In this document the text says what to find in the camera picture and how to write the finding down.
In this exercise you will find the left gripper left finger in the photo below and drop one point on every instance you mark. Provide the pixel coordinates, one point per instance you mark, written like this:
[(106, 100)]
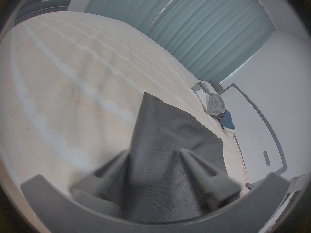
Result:
[(104, 181)]

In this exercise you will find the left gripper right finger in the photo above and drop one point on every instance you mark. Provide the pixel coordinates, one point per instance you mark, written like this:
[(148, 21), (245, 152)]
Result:
[(211, 181)]

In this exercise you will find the black T-shirt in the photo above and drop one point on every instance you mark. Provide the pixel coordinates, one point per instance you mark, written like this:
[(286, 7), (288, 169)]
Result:
[(165, 142)]

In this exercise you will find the pile of clothes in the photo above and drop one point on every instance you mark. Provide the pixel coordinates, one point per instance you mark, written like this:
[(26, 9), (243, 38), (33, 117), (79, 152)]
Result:
[(215, 105)]

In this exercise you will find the bed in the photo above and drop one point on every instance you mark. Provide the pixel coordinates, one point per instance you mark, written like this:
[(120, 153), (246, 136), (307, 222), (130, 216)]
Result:
[(85, 81)]

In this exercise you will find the grey bedside table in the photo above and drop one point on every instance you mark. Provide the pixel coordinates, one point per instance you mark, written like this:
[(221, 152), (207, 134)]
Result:
[(216, 86)]

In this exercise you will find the white printed pillow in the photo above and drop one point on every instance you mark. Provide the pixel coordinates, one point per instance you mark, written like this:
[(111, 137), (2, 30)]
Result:
[(206, 84)]

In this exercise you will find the blue-green curtain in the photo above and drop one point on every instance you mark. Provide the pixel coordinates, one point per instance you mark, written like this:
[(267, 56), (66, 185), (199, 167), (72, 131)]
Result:
[(126, 3), (213, 28)]

